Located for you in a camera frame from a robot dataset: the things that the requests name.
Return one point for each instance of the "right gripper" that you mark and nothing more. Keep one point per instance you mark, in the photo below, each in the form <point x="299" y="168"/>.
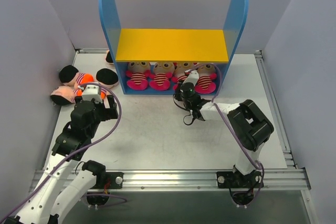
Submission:
<point x="179" y="94"/>

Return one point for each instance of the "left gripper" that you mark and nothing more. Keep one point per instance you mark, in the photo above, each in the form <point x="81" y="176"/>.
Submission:
<point x="105" y="109"/>

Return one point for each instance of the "white plush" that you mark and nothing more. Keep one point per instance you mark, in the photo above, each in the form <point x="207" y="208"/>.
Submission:
<point x="161" y="75"/>
<point x="138" y="73"/>
<point x="207" y="75"/>

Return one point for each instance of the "pink plush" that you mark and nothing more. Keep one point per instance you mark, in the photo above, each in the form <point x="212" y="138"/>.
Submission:
<point x="179" y="73"/>

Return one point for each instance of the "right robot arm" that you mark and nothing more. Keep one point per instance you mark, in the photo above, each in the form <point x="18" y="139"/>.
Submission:
<point x="247" y="123"/>

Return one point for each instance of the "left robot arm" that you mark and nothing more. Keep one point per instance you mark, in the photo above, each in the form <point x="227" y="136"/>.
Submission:
<point x="50" y="201"/>

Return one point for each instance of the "blue and yellow toy shelf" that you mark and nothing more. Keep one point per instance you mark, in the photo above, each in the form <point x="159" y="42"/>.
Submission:
<point x="177" y="45"/>

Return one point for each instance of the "black-haired doll behind shelf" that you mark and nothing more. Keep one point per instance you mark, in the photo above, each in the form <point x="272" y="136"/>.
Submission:
<point x="108" y="58"/>

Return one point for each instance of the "black-haired doll, centre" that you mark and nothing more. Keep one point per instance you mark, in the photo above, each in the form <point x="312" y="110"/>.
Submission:
<point x="107" y="77"/>

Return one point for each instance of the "black-haired doll, lower left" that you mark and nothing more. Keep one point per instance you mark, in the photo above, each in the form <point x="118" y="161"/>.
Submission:
<point x="65" y="95"/>

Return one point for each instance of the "black-haired doll, upper left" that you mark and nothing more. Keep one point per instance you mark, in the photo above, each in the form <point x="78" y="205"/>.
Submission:
<point x="72" y="77"/>

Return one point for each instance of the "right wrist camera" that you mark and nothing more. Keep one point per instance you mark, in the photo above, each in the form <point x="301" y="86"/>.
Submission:
<point x="192" y="77"/>

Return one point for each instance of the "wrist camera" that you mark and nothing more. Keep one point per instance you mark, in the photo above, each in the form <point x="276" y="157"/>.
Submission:
<point x="192" y="77"/>
<point x="91" y="92"/>

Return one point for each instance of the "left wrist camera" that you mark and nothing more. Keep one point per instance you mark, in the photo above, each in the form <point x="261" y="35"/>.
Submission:
<point x="91" y="92"/>

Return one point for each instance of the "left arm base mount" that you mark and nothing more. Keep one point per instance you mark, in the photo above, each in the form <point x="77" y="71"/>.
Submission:
<point x="109" y="180"/>

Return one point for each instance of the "aluminium back rail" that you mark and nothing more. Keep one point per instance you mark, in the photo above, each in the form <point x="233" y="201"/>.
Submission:
<point x="92" y="50"/>

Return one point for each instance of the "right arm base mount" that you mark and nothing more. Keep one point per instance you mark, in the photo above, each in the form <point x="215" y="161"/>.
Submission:
<point x="233" y="180"/>

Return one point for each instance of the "aluminium front rail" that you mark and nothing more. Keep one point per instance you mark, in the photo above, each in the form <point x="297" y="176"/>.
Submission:
<point x="192" y="180"/>

